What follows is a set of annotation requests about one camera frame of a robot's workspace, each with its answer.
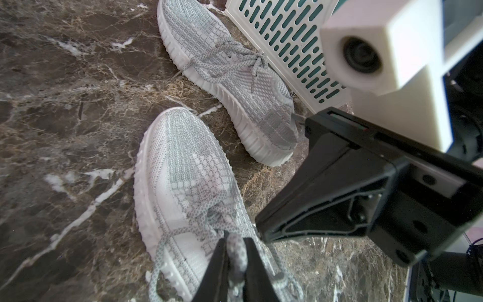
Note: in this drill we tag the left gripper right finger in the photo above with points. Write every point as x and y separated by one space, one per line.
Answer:
258 287

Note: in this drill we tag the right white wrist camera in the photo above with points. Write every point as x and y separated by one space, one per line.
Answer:
393 56

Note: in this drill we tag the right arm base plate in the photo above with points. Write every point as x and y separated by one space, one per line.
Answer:
421 286

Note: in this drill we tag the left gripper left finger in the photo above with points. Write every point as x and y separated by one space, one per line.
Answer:
214 285

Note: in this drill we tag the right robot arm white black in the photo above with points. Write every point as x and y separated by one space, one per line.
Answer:
464 113

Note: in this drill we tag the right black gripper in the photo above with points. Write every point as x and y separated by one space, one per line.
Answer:
362 180

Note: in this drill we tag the white plastic file organizer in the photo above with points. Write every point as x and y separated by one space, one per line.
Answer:
287 32

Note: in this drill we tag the grey knit sneaker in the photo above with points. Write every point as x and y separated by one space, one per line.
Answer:
186 199
255 97

